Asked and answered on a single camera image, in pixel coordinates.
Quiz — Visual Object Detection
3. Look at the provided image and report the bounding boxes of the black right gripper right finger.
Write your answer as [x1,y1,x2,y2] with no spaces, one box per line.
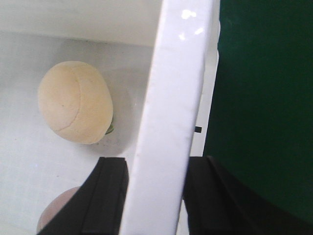
[183,156,313,235]

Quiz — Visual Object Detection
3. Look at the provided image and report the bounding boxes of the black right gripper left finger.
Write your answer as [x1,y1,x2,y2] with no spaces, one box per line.
[39,157,129,235]

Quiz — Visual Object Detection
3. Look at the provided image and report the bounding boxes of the pinkish grey plush ball toy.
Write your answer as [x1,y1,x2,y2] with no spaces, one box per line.
[36,187,80,233]

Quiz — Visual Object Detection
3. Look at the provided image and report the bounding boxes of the yellow plush ball toy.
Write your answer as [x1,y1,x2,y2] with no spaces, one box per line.
[38,61,113,144]

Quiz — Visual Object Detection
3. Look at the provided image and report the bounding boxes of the white plastic tote box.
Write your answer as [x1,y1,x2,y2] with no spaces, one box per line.
[0,0,220,235]

